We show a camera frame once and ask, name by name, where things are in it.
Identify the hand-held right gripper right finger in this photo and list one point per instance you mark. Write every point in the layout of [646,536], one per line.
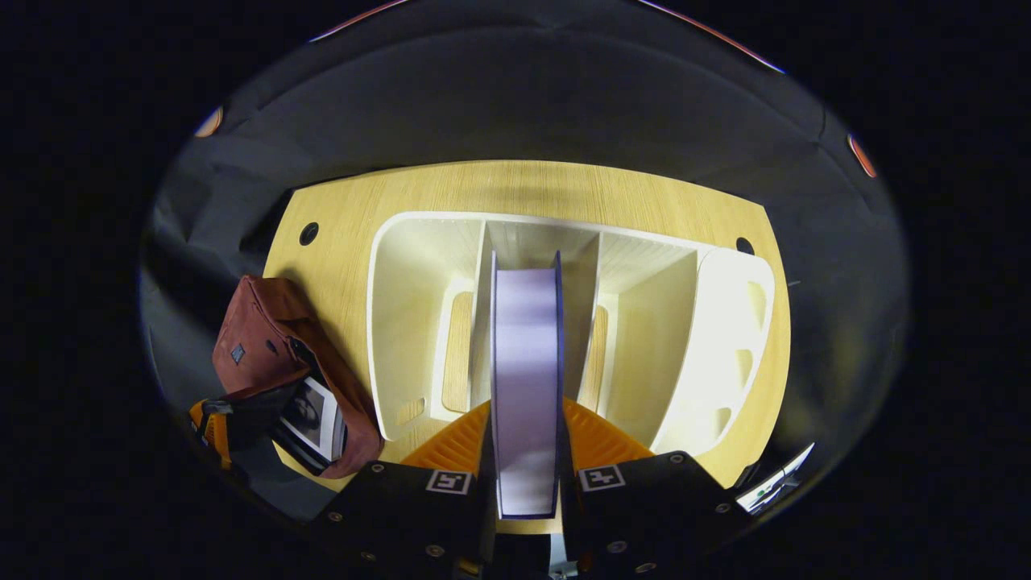
[644,515]

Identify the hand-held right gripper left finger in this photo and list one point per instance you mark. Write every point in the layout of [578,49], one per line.
[403,507]

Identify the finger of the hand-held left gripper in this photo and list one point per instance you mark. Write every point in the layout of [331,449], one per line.
[216,439]

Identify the portrait cover book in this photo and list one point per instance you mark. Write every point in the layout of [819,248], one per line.
[310,415]

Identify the dark red schoolbag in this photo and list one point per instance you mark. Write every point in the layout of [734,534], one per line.
[258,338]

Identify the blue cover book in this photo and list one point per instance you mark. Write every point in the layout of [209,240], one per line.
[527,387]

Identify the white bookshelf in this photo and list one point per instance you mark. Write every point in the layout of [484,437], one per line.
[419,322]

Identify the white electronic device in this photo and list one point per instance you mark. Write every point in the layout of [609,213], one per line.
[777,482]

